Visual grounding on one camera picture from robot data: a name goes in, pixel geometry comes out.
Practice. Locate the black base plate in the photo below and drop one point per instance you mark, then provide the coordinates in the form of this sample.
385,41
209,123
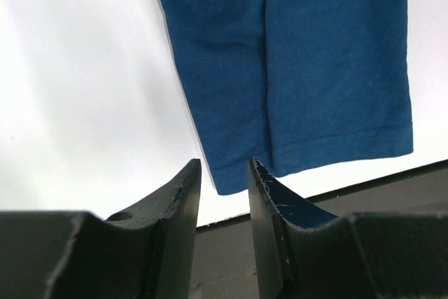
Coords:
224,261

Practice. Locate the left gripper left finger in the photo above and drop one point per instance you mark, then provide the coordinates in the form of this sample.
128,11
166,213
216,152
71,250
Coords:
143,251

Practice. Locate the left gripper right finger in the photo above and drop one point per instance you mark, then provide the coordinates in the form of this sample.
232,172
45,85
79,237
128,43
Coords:
304,251

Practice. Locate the navy blue t shirt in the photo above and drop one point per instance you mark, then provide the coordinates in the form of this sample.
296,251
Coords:
297,84

